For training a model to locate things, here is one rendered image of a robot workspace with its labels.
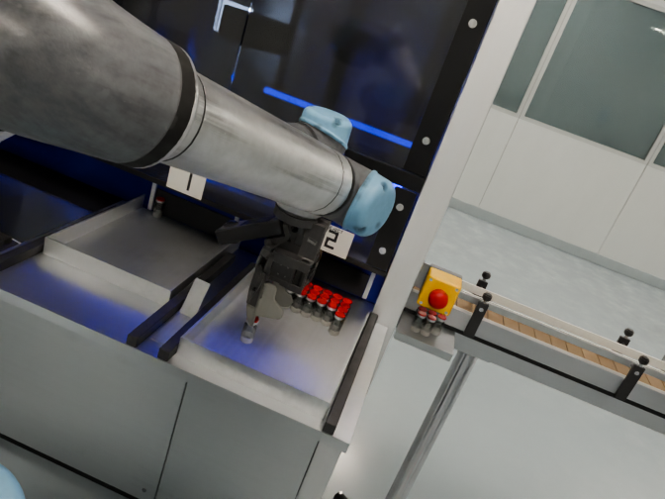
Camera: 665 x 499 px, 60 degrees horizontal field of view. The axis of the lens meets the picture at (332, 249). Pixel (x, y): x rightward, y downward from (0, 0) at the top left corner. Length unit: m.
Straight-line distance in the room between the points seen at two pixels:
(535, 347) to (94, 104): 1.16
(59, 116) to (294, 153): 0.22
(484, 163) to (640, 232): 1.59
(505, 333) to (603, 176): 4.66
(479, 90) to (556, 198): 4.85
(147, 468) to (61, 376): 0.34
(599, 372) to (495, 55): 0.73
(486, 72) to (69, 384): 1.27
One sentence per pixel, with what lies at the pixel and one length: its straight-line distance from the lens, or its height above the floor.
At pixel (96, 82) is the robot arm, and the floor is 1.38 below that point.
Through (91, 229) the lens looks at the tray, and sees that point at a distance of 1.30.
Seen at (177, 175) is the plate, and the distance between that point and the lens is 1.30.
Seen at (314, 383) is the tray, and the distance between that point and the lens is 1.01.
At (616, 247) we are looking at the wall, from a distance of 6.16.
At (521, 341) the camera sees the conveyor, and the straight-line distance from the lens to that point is 1.38.
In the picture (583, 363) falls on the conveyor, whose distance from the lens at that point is 1.42.
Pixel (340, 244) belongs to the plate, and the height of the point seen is 1.02.
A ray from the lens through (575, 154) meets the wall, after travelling 5.87.
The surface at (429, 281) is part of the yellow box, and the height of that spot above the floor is 1.02.
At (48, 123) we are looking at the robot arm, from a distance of 0.40.
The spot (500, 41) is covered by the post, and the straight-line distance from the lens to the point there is 1.12.
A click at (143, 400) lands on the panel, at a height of 0.42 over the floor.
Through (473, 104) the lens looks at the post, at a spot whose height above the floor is 1.37.
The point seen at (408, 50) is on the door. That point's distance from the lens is 1.13.
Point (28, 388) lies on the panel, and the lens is 1.80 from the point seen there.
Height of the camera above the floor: 1.46
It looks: 22 degrees down
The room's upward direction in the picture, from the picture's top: 20 degrees clockwise
